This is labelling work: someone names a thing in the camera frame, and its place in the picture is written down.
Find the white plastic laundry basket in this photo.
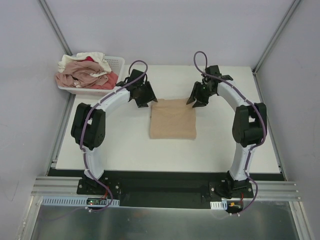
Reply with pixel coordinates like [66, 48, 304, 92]
[55, 52, 125, 96]

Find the beige t shirt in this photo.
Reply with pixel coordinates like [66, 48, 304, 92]
[149, 99, 197, 140]

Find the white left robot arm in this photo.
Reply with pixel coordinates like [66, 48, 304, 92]
[70, 69, 158, 195]

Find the white t shirt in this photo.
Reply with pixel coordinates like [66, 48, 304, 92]
[58, 52, 112, 77]

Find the dusty pink t shirt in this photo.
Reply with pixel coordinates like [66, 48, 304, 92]
[55, 60, 109, 88]

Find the right aluminium corner post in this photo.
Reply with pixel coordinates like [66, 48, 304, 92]
[252, 0, 303, 76]

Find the aluminium corner post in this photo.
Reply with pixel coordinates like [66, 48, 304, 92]
[252, 0, 303, 76]
[37, 0, 73, 55]

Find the left aluminium table rail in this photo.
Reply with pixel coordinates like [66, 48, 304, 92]
[44, 93, 75, 177]

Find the left aluminium corner post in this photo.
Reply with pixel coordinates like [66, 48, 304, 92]
[37, 0, 73, 55]

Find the aluminium front rail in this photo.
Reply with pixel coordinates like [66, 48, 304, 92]
[31, 176, 301, 202]

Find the left white cable duct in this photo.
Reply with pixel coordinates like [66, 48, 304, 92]
[42, 196, 120, 208]

